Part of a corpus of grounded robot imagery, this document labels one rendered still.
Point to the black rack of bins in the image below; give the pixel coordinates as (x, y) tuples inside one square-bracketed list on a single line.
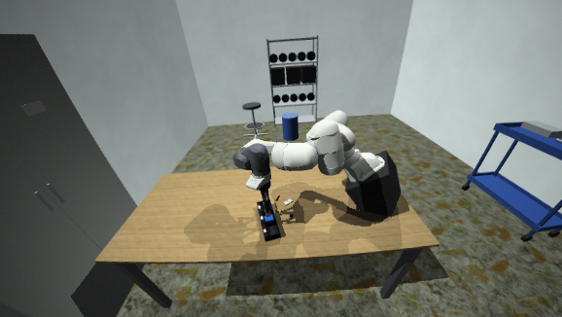
[(270, 229)]

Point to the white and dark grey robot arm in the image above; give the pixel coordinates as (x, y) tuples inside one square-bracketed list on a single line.
[(331, 146)]

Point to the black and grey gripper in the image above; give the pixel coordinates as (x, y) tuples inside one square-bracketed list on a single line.
[(264, 192)]

